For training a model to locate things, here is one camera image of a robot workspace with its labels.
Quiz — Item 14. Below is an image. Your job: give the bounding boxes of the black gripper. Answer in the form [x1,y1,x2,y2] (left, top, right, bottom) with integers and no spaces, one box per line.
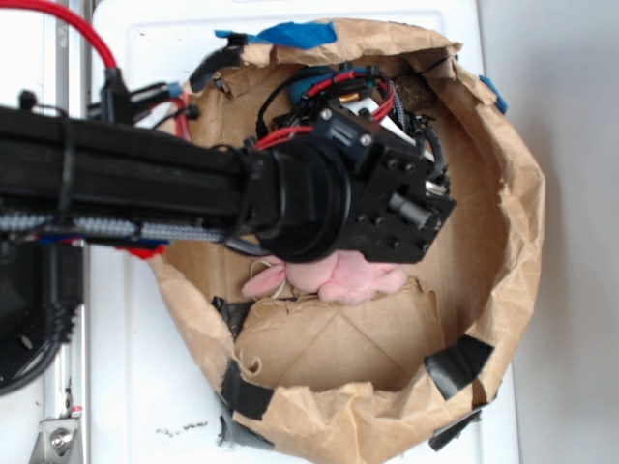
[253,65,458,265]

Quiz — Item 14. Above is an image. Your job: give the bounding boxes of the blue ball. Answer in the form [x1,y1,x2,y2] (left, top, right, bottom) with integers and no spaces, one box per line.
[288,66,335,105]

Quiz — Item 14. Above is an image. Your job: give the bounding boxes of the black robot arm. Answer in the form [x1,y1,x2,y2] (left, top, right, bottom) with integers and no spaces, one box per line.
[1,67,456,263]

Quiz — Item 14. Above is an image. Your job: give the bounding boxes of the pink plush bunny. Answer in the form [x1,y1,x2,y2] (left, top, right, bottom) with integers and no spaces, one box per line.
[242,250,408,305]

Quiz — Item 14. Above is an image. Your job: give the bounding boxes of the brown rock-like lump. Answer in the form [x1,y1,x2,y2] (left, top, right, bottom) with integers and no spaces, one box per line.
[395,74,437,113]

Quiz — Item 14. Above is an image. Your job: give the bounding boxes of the blue tape right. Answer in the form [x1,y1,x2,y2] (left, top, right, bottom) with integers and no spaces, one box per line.
[479,74,509,115]

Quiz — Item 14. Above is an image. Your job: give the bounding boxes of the blue tape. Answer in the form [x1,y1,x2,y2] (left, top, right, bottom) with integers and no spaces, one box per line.
[215,21,338,49]
[479,74,509,115]

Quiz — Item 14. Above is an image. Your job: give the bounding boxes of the black tape lower right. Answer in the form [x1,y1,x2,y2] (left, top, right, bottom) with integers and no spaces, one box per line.
[424,334,494,400]

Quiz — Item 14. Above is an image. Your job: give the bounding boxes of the black tape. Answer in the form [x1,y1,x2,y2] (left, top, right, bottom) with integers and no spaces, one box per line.
[220,361,275,421]
[189,33,249,93]
[424,334,494,400]

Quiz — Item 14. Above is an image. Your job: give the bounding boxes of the blue tape top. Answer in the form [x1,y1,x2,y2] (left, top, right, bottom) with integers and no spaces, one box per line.
[215,21,338,49]

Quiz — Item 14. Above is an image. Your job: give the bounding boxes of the black tape top left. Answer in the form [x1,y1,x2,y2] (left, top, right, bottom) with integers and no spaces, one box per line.
[189,33,249,93]

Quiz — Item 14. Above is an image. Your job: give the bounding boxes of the black tape lower left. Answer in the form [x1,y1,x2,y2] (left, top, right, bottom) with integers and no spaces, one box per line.
[220,361,275,421]

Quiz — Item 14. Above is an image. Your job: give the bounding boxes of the white plastic tray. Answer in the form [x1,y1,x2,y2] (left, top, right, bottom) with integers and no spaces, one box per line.
[89,0,521,464]

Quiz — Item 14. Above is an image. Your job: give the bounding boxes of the brown paper bag enclosure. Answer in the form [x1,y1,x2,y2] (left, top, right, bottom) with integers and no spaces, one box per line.
[149,19,545,463]

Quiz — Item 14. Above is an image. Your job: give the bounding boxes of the red cable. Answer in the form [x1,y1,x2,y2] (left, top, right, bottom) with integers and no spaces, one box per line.
[21,0,120,73]

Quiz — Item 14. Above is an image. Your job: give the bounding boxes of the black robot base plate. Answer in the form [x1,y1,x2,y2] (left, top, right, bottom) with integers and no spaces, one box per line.
[1,242,84,395]

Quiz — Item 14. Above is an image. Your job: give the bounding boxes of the aluminium rail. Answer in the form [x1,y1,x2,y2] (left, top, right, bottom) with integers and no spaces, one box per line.
[44,17,92,463]

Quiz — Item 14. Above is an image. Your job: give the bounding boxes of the grey braided cable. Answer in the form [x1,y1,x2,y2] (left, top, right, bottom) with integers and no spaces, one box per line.
[0,212,228,243]

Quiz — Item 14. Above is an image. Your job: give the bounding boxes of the metal corner bracket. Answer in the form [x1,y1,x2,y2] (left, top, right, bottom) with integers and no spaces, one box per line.
[29,418,84,464]

